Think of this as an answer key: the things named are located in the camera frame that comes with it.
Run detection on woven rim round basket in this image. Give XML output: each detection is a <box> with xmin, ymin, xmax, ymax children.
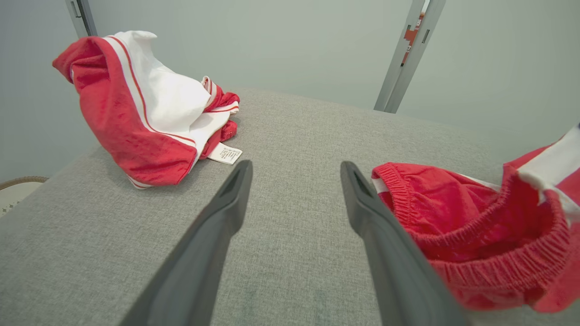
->
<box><xmin>0</xmin><ymin>176</ymin><xmax>49</xmax><ymax>219</ymax></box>

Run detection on red shorts with elastic waistband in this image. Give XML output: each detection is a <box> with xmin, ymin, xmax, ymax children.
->
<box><xmin>371</xmin><ymin>122</ymin><xmax>580</xmax><ymax>314</ymax></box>

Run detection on red and white polo shirt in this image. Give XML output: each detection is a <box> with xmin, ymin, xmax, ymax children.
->
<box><xmin>52</xmin><ymin>30</ymin><xmax>243</xmax><ymax>190</ymax></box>

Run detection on grey metal partition post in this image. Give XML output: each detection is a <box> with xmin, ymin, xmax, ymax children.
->
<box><xmin>64</xmin><ymin>0</ymin><xmax>98</xmax><ymax>38</ymax></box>
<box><xmin>373</xmin><ymin>0</ymin><xmax>447</xmax><ymax>114</ymax></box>

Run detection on red and white sign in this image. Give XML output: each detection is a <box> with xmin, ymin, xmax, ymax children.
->
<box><xmin>402</xmin><ymin>13</ymin><xmax>425</xmax><ymax>66</ymax></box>

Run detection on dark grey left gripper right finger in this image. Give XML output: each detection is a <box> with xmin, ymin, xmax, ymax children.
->
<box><xmin>340</xmin><ymin>161</ymin><xmax>472</xmax><ymax>326</ymax></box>

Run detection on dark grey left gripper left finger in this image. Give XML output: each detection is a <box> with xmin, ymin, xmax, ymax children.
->
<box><xmin>119</xmin><ymin>159</ymin><xmax>253</xmax><ymax>326</ymax></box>

